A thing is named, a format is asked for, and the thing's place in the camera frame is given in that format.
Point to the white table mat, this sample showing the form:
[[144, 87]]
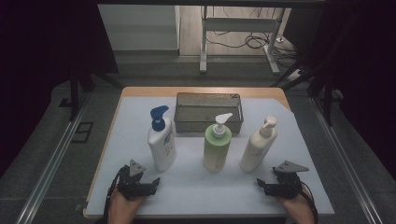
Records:
[[202, 189]]

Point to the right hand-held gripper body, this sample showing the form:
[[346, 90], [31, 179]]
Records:
[[288, 185]]

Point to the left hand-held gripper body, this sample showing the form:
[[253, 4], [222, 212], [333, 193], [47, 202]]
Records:
[[132, 186]]

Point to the green pump bottle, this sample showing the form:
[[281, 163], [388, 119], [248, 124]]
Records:
[[217, 149]]

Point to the black metal stand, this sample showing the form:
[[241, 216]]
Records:
[[327, 99], [74, 93]]

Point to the black curtain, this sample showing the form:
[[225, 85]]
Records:
[[364, 62], [37, 62]]

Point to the cream pump bottle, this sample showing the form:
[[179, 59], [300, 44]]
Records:
[[258, 147]]

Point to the person's left hand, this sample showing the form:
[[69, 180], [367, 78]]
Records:
[[123, 207]]

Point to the white power strip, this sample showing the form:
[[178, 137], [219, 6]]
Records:
[[295, 75]]

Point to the white bottle with blue pump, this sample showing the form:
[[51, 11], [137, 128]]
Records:
[[162, 146]]

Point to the white cabinet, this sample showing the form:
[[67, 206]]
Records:
[[140, 28]]

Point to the metal mesh basket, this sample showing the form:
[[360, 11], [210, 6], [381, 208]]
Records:
[[208, 116]]

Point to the white metal desk frame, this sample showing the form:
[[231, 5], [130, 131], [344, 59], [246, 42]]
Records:
[[204, 46]]

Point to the aluminium rail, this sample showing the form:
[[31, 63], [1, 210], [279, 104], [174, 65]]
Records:
[[53, 161], [345, 161]]

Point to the person's right hand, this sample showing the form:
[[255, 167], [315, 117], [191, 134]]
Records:
[[297, 208]]

